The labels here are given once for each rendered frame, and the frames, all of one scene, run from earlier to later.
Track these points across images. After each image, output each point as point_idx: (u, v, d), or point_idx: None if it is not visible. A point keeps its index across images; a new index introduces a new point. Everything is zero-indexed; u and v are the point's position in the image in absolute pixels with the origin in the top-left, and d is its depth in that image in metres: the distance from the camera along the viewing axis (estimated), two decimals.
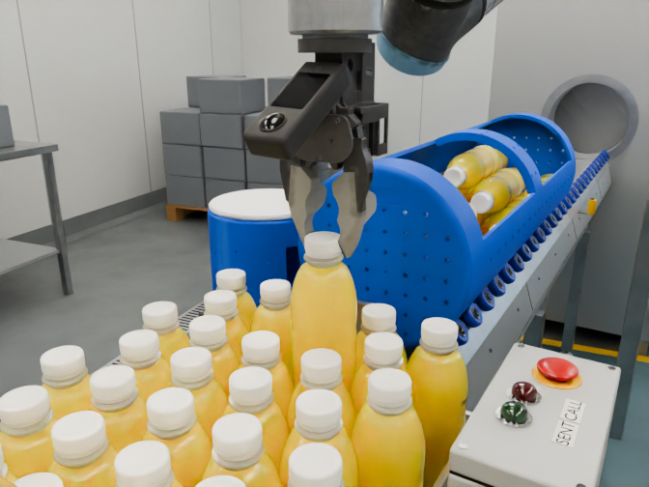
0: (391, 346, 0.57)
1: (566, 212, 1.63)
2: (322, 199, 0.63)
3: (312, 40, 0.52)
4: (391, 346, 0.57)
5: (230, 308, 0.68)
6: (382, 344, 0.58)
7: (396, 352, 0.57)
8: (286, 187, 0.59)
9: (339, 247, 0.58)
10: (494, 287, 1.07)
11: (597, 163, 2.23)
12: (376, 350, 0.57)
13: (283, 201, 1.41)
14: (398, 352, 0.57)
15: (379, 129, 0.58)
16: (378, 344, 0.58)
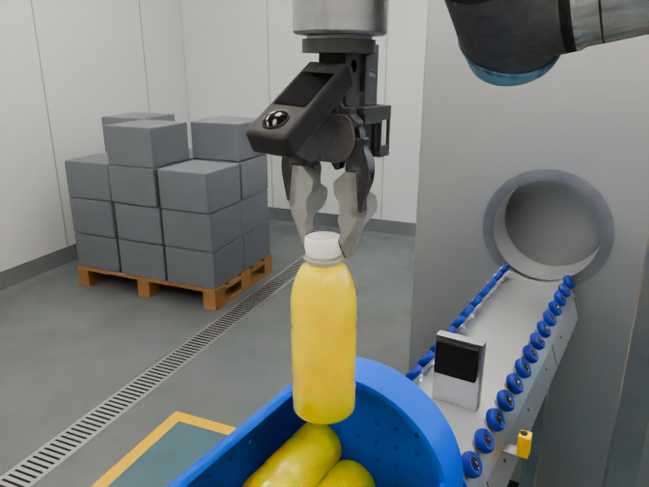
0: None
1: None
2: (323, 200, 0.63)
3: (316, 40, 0.52)
4: None
5: None
6: None
7: None
8: (287, 186, 0.59)
9: (339, 247, 0.58)
10: None
11: (550, 317, 1.52)
12: None
13: None
14: None
15: (380, 130, 0.58)
16: None
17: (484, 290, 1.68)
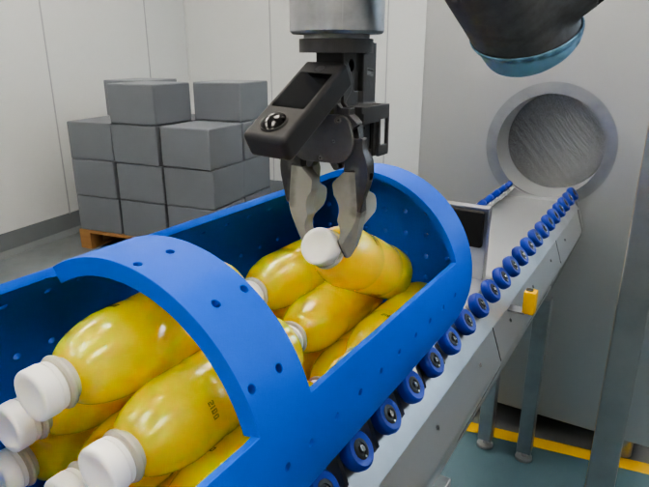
0: None
1: (472, 330, 0.93)
2: (322, 199, 0.63)
3: (314, 40, 0.52)
4: None
5: None
6: None
7: None
8: (286, 187, 0.59)
9: (337, 250, 0.58)
10: None
11: (553, 214, 1.53)
12: None
13: None
14: None
15: (380, 129, 0.58)
16: None
17: (488, 196, 1.69)
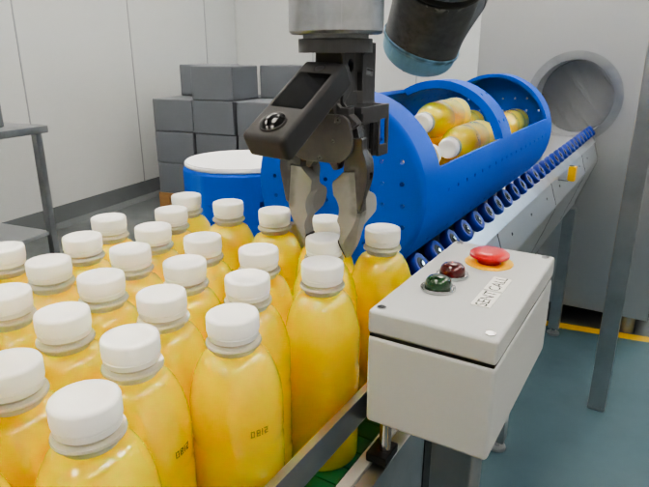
0: (330, 241, 0.58)
1: (544, 175, 1.63)
2: (322, 199, 0.63)
3: (313, 40, 0.52)
4: (330, 241, 0.58)
5: (180, 220, 0.69)
6: (322, 240, 0.58)
7: (335, 246, 0.58)
8: (286, 187, 0.59)
9: None
10: (462, 231, 1.08)
11: (580, 137, 2.24)
12: (315, 244, 0.58)
13: (259, 158, 1.41)
14: (337, 246, 0.58)
15: (379, 129, 0.58)
16: (318, 240, 0.58)
17: None
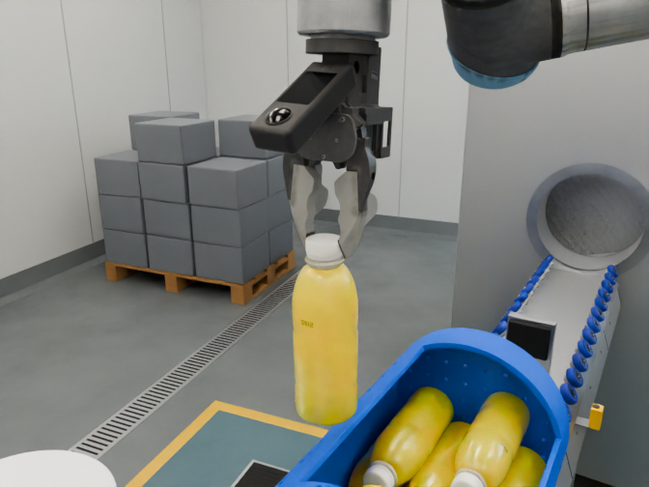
0: (330, 243, 0.58)
1: None
2: (323, 201, 0.64)
3: (320, 40, 0.53)
4: (330, 242, 0.58)
5: None
6: (323, 241, 0.58)
7: (335, 247, 0.58)
8: (288, 186, 0.60)
9: None
10: None
11: (602, 302, 1.60)
12: (315, 246, 0.58)
13: None
14: (337, 248, 0.58)
15: (382, 132, 0.59)
16: (318, 242, 0.58)
17: (534, 278, 1.76)
